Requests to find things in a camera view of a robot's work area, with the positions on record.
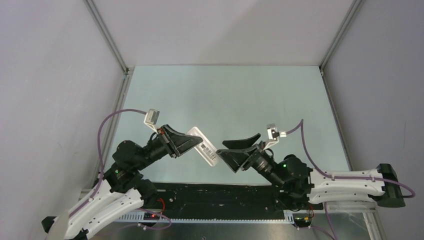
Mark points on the right electronics board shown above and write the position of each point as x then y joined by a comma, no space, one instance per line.
303,222

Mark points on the white remote control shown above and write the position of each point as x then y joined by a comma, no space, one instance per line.
205,149

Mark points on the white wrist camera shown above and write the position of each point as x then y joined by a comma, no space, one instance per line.
151,118
273,136

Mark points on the grey slotted cable duct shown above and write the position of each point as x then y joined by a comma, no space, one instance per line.
141,217

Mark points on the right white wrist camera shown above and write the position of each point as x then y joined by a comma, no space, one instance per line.
273,136

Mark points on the right aluminium frame post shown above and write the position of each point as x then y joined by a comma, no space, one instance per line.
346,23

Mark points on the electronics board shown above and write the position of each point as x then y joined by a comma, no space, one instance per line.
147,216
303,222

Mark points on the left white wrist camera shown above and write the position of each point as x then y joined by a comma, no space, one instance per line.
151,118

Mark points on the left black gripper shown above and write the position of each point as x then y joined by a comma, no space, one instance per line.
181,143

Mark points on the left electronics board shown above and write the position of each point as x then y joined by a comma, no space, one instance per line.
147,216

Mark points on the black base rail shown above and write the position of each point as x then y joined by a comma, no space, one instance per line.
221,201

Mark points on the aluminium frame post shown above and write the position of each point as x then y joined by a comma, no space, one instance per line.
346,23
107,36

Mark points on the left aluminium frame post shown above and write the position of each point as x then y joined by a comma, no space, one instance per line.
107,36

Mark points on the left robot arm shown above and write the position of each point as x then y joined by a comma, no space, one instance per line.
122,188

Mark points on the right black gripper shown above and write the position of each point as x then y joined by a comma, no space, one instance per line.
240,153

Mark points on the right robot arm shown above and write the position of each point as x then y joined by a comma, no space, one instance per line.
304,185

